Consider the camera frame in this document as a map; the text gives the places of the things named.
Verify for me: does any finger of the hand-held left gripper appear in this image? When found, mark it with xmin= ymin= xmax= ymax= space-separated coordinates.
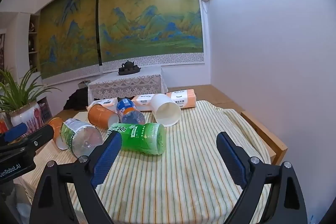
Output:
xmin=0 ymin=124 xmax=55 ymax=159
xmin=0 ymin=123 xmax=28 ymax=146

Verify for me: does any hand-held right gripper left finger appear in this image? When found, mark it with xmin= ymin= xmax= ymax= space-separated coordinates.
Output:
xmin=29 ymin=132 xmax=123 ymax=224

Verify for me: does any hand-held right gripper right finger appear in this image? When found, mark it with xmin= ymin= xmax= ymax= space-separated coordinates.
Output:
xmin=216 ymin=131 xmax=308 ymax=224

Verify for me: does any white paper cup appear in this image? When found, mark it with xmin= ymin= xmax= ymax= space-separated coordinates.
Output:
xmin=151 ymin=93 xmax=182 ymax=127

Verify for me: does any orange paper cup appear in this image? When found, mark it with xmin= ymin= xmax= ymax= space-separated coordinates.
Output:
xmin=88 ymin=104 xmax=120 ymax=128
xmin=48 ymin=118 xmax=69 ymax=150

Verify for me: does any white and red plant pot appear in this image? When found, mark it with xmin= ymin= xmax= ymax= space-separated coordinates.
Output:
xmin=9 ymin=101 xmax=44 ymax=136

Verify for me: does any clear bottle with green label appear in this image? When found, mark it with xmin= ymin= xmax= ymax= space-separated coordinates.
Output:
xmin=60 ymin=118 xmax=103 ymax=159

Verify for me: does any green potted plant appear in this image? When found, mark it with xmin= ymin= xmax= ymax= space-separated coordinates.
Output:
xmin=0 ymin=67 xmax=62 ymax=112

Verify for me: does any green tea bottle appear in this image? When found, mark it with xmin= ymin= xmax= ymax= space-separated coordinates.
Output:
xmin=108 ymin=122 xmax=167 ymax=155

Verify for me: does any black cloth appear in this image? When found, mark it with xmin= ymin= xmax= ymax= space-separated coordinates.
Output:
xmin=63 ymin=87 xmax=90 ymax=111

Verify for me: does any blue label plastic bottle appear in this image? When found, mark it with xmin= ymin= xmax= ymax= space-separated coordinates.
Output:
xmin=116 ymin=98 xmax=146 ymax=125

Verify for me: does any orange tissue pack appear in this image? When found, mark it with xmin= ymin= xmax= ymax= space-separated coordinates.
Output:
xmin=131 ymin=94 xmax=158 ymax=111
xmin=89 ymin=98 xmax=118 ymax=109
xmin=166 ymin=89 xmax=197 ymax=109

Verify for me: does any wooden table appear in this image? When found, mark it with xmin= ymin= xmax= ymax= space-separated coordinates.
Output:
xmin=167 ymin=84 xmax=288 ymax=165

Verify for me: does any striped tablecloth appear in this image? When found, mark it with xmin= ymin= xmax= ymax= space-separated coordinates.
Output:
xmin=22 ymin=100 xmax=272 ymax=224

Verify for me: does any lace covered side table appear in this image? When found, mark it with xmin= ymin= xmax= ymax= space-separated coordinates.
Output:
xmin=88 ymin=67 xmax=169 ymax=107

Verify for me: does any narrow landscape painting blind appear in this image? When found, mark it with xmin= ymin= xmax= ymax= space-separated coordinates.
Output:
xmin=37 ymin=0 xmax=102 ymax=80

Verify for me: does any wide landscape painting blind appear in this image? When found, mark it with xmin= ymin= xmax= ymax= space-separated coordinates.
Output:
xmin=98 ymin=0 xmax=205 ymax=74

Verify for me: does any wall shelf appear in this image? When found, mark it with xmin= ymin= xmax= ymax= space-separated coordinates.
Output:
xmin=27 ymin=13 xmax=41 ymax=74

